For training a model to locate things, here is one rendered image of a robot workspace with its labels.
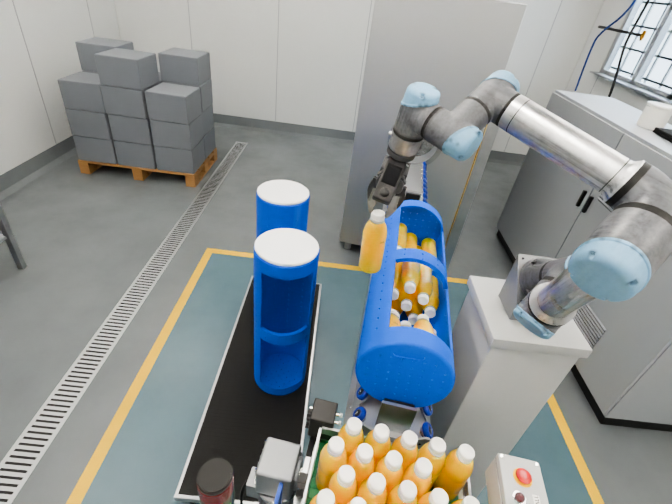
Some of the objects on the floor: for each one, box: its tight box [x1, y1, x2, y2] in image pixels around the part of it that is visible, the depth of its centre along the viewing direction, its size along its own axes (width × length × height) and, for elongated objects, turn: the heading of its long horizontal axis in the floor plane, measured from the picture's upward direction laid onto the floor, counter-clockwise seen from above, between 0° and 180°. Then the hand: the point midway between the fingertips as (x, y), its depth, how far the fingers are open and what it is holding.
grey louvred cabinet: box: [497, 90, 672, 432], centre depth 282 cm, size 54×215×145 cm, turn 168°
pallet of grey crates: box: [57, 37, 217, 187], centre depth 411 cm, size 120×80×119 cm
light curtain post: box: [444, 122, 499, 271], centre depth 240 cm, size 6×6×170 cm
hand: (378, 213), depth 108 cm, fingers closed on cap, 4 cm apart
